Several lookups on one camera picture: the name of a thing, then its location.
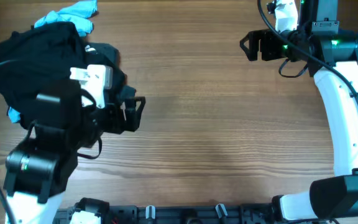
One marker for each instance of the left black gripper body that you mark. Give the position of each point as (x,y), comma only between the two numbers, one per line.
(109,119)

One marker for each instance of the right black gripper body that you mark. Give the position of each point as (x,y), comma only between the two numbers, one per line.
(266,45)

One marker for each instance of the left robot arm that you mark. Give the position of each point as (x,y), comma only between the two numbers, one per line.
(65,120)

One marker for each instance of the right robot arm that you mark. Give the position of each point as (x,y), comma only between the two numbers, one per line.
(309,31)

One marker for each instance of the black garment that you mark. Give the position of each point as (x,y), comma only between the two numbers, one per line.
(96,53)

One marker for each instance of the light blue garment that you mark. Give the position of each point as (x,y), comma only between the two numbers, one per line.
(70,15)

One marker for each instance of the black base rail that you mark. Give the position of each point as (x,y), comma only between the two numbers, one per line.
(220,213)

